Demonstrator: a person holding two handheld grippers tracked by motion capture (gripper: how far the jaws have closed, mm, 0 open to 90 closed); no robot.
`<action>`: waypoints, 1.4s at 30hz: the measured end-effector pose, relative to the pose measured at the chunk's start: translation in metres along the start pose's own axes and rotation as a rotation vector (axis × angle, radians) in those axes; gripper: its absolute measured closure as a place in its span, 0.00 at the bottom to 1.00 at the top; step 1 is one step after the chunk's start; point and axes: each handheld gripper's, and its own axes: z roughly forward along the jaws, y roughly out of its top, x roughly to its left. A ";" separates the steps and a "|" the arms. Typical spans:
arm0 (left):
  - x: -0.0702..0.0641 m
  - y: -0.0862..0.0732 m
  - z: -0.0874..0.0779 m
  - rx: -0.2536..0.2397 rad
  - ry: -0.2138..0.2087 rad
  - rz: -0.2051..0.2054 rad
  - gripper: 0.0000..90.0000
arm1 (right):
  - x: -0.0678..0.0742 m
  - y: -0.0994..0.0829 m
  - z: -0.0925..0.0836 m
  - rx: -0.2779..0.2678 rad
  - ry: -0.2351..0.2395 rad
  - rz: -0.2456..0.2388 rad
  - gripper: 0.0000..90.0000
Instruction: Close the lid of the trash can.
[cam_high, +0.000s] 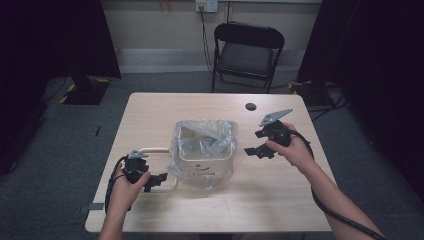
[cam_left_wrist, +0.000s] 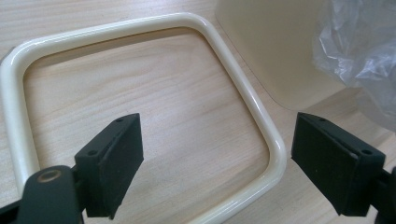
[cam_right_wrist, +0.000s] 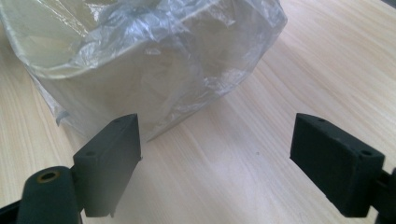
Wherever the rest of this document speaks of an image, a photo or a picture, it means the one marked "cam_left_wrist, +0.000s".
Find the clear plastic bag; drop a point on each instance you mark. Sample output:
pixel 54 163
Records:
pixel 367 46

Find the cream plastic trash bin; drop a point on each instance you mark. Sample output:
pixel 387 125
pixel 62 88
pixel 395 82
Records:
pixel 274 46

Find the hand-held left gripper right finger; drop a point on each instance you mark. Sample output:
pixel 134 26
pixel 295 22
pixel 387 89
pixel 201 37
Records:
pixel 333 165

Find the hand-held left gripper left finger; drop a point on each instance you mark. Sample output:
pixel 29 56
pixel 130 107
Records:
pixel 112 168

